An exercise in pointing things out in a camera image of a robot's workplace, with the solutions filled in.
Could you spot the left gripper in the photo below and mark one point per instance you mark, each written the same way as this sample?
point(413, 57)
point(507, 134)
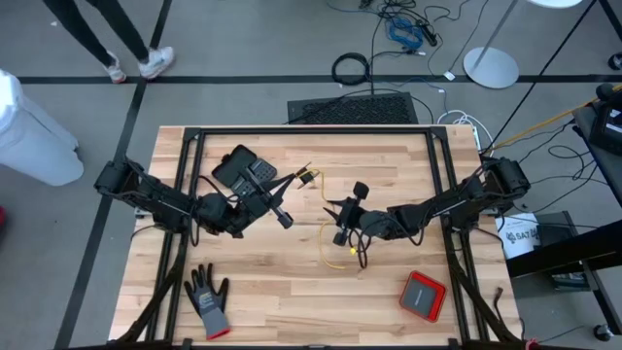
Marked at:
point(286, 221)

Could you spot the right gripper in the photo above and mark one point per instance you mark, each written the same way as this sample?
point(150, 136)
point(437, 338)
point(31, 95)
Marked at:
point(352, 216)

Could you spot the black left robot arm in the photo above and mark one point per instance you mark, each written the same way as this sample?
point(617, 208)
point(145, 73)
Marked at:
point(160, 199)

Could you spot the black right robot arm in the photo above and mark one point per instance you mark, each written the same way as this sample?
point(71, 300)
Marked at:
point(461, 199)

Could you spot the black bit set case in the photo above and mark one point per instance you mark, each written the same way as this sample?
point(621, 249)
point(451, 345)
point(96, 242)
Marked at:
point(233, 165)

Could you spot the black perforated floor mat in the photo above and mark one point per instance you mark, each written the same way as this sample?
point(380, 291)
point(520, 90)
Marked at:
point(355, 109)

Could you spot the grey work glove red cuff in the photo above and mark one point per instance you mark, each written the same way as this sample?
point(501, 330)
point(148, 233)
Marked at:
point(209, 301)

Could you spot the white plug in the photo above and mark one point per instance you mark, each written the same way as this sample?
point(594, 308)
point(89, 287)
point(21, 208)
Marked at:
point(449, 76)

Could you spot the black box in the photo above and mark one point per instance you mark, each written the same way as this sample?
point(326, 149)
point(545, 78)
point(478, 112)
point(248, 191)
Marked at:
point(556, 228)

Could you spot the white trash bin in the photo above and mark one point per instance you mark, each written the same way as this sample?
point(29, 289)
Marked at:
point(34, 141)

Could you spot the person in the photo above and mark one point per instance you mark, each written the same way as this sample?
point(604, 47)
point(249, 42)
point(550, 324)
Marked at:
point(87, 29)

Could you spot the thin black slanted pole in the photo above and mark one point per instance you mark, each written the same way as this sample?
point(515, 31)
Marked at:
point(554, 58)

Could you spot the black side table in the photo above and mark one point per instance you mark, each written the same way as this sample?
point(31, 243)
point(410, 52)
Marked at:
point(607, 170)

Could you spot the large flat monitor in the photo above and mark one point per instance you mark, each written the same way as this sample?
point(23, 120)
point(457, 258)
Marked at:
point(605, 133)

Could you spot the black caster wheel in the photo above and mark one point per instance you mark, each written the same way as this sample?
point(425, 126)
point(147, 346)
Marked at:
point(616, 62)
point(603, 332)

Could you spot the white round lamp head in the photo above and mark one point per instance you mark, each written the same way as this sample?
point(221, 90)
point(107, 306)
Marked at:
point(554, 2)

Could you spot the black aluminium table frame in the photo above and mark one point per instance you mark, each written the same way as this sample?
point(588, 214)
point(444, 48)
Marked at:
point(316, 130)

